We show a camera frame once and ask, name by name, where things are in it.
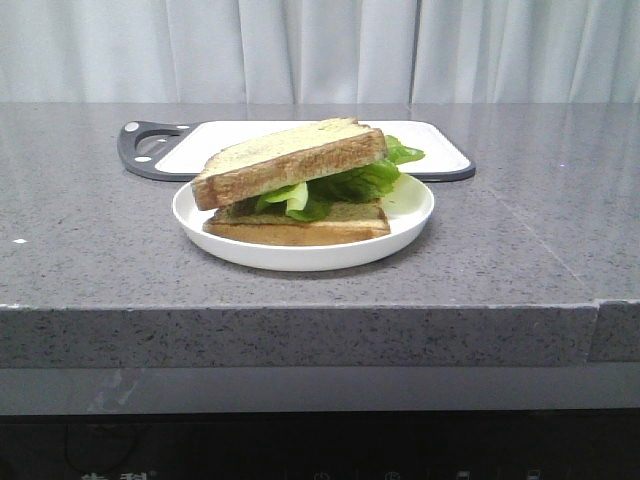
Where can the green lettuce leaf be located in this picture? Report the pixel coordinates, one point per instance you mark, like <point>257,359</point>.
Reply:
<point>312,200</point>

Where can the toast bread slice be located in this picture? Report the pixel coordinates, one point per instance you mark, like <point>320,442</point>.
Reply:
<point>344,223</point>
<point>284,158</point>

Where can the white round plate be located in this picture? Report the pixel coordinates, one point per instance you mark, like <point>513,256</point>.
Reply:
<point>407,208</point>

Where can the white grey cutting board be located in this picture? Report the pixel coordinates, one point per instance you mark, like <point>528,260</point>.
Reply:
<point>177,153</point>

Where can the white curtain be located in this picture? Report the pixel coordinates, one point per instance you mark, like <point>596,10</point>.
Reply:
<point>319,52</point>

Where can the dark appliance front panel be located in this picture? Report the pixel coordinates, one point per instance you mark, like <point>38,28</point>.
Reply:
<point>565,444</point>

